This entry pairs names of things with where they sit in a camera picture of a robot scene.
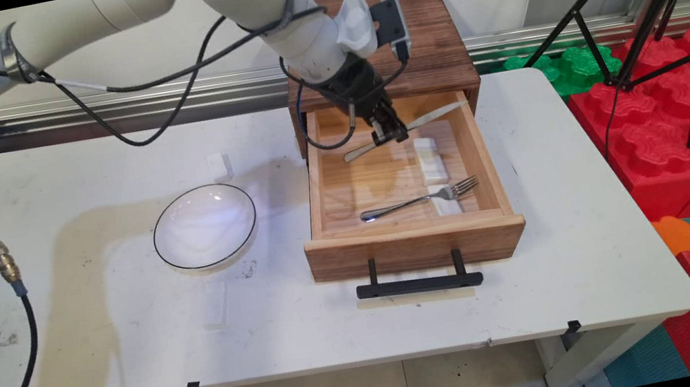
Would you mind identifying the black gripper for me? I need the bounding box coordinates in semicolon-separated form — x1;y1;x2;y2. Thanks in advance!
312;47;411;157

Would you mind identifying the silver table knife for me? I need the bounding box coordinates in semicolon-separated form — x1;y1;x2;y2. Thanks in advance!
337;100;474;164

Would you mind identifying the white ceramic cutlery rest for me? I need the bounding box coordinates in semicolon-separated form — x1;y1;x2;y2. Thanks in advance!
205;150;236;184
195;280;234;332
427;181;464;220
412;134;450;187

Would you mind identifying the light wooden drawer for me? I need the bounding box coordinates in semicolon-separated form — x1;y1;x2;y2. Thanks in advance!
281;79;532;292

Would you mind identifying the silver fork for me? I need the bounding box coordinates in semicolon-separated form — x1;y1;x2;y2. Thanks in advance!
357;174;483;224

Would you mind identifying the dark wooden drawer cabinet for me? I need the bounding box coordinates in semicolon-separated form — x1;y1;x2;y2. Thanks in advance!
272;0;489;160

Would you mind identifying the green foam block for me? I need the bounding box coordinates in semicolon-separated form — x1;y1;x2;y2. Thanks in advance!
501;39;626;107

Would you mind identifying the white plate black rim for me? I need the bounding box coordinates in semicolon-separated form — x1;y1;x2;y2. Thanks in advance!
145;177;265;279

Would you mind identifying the large red foam block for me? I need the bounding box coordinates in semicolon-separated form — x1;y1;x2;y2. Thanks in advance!
558;29;690;236

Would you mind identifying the orange foam piece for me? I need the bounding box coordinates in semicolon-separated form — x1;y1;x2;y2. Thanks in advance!
651;213;690;259

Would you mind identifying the white table leg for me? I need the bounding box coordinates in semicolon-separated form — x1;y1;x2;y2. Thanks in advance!
537;320;658;387

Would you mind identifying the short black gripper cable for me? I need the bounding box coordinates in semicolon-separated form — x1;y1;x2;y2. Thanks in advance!
279;36;423;157

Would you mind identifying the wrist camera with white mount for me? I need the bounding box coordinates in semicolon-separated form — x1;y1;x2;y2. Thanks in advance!
330;0;414;73

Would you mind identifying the black drawer handle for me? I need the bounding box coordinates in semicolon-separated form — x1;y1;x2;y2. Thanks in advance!
351;240;486;306

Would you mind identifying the aluminium wall rail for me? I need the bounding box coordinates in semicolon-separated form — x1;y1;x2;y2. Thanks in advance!
0;0;690;155

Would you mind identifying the long black arm cable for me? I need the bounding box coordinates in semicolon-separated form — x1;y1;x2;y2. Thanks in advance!
0;0;392;387

